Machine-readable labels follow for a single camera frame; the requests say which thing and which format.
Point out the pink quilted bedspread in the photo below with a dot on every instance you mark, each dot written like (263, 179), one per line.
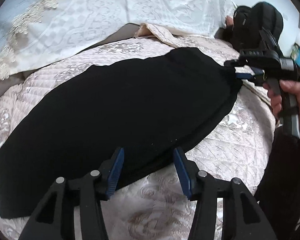
(154, 207)

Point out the person's right hand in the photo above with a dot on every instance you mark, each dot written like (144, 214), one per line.
(285, 102)

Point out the black backpack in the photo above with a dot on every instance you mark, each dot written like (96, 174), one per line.
(243, 27)

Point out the white lace headboard cover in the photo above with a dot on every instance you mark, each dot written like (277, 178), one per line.
(36, 33)

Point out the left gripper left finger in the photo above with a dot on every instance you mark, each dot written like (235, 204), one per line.
(53, 218)

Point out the black pants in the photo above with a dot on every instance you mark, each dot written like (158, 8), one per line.
(148, 107)

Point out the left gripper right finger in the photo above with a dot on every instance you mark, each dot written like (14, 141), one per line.
(242, 216)

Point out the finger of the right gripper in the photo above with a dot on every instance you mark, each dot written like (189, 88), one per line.
(234, 63)
(255, 74)

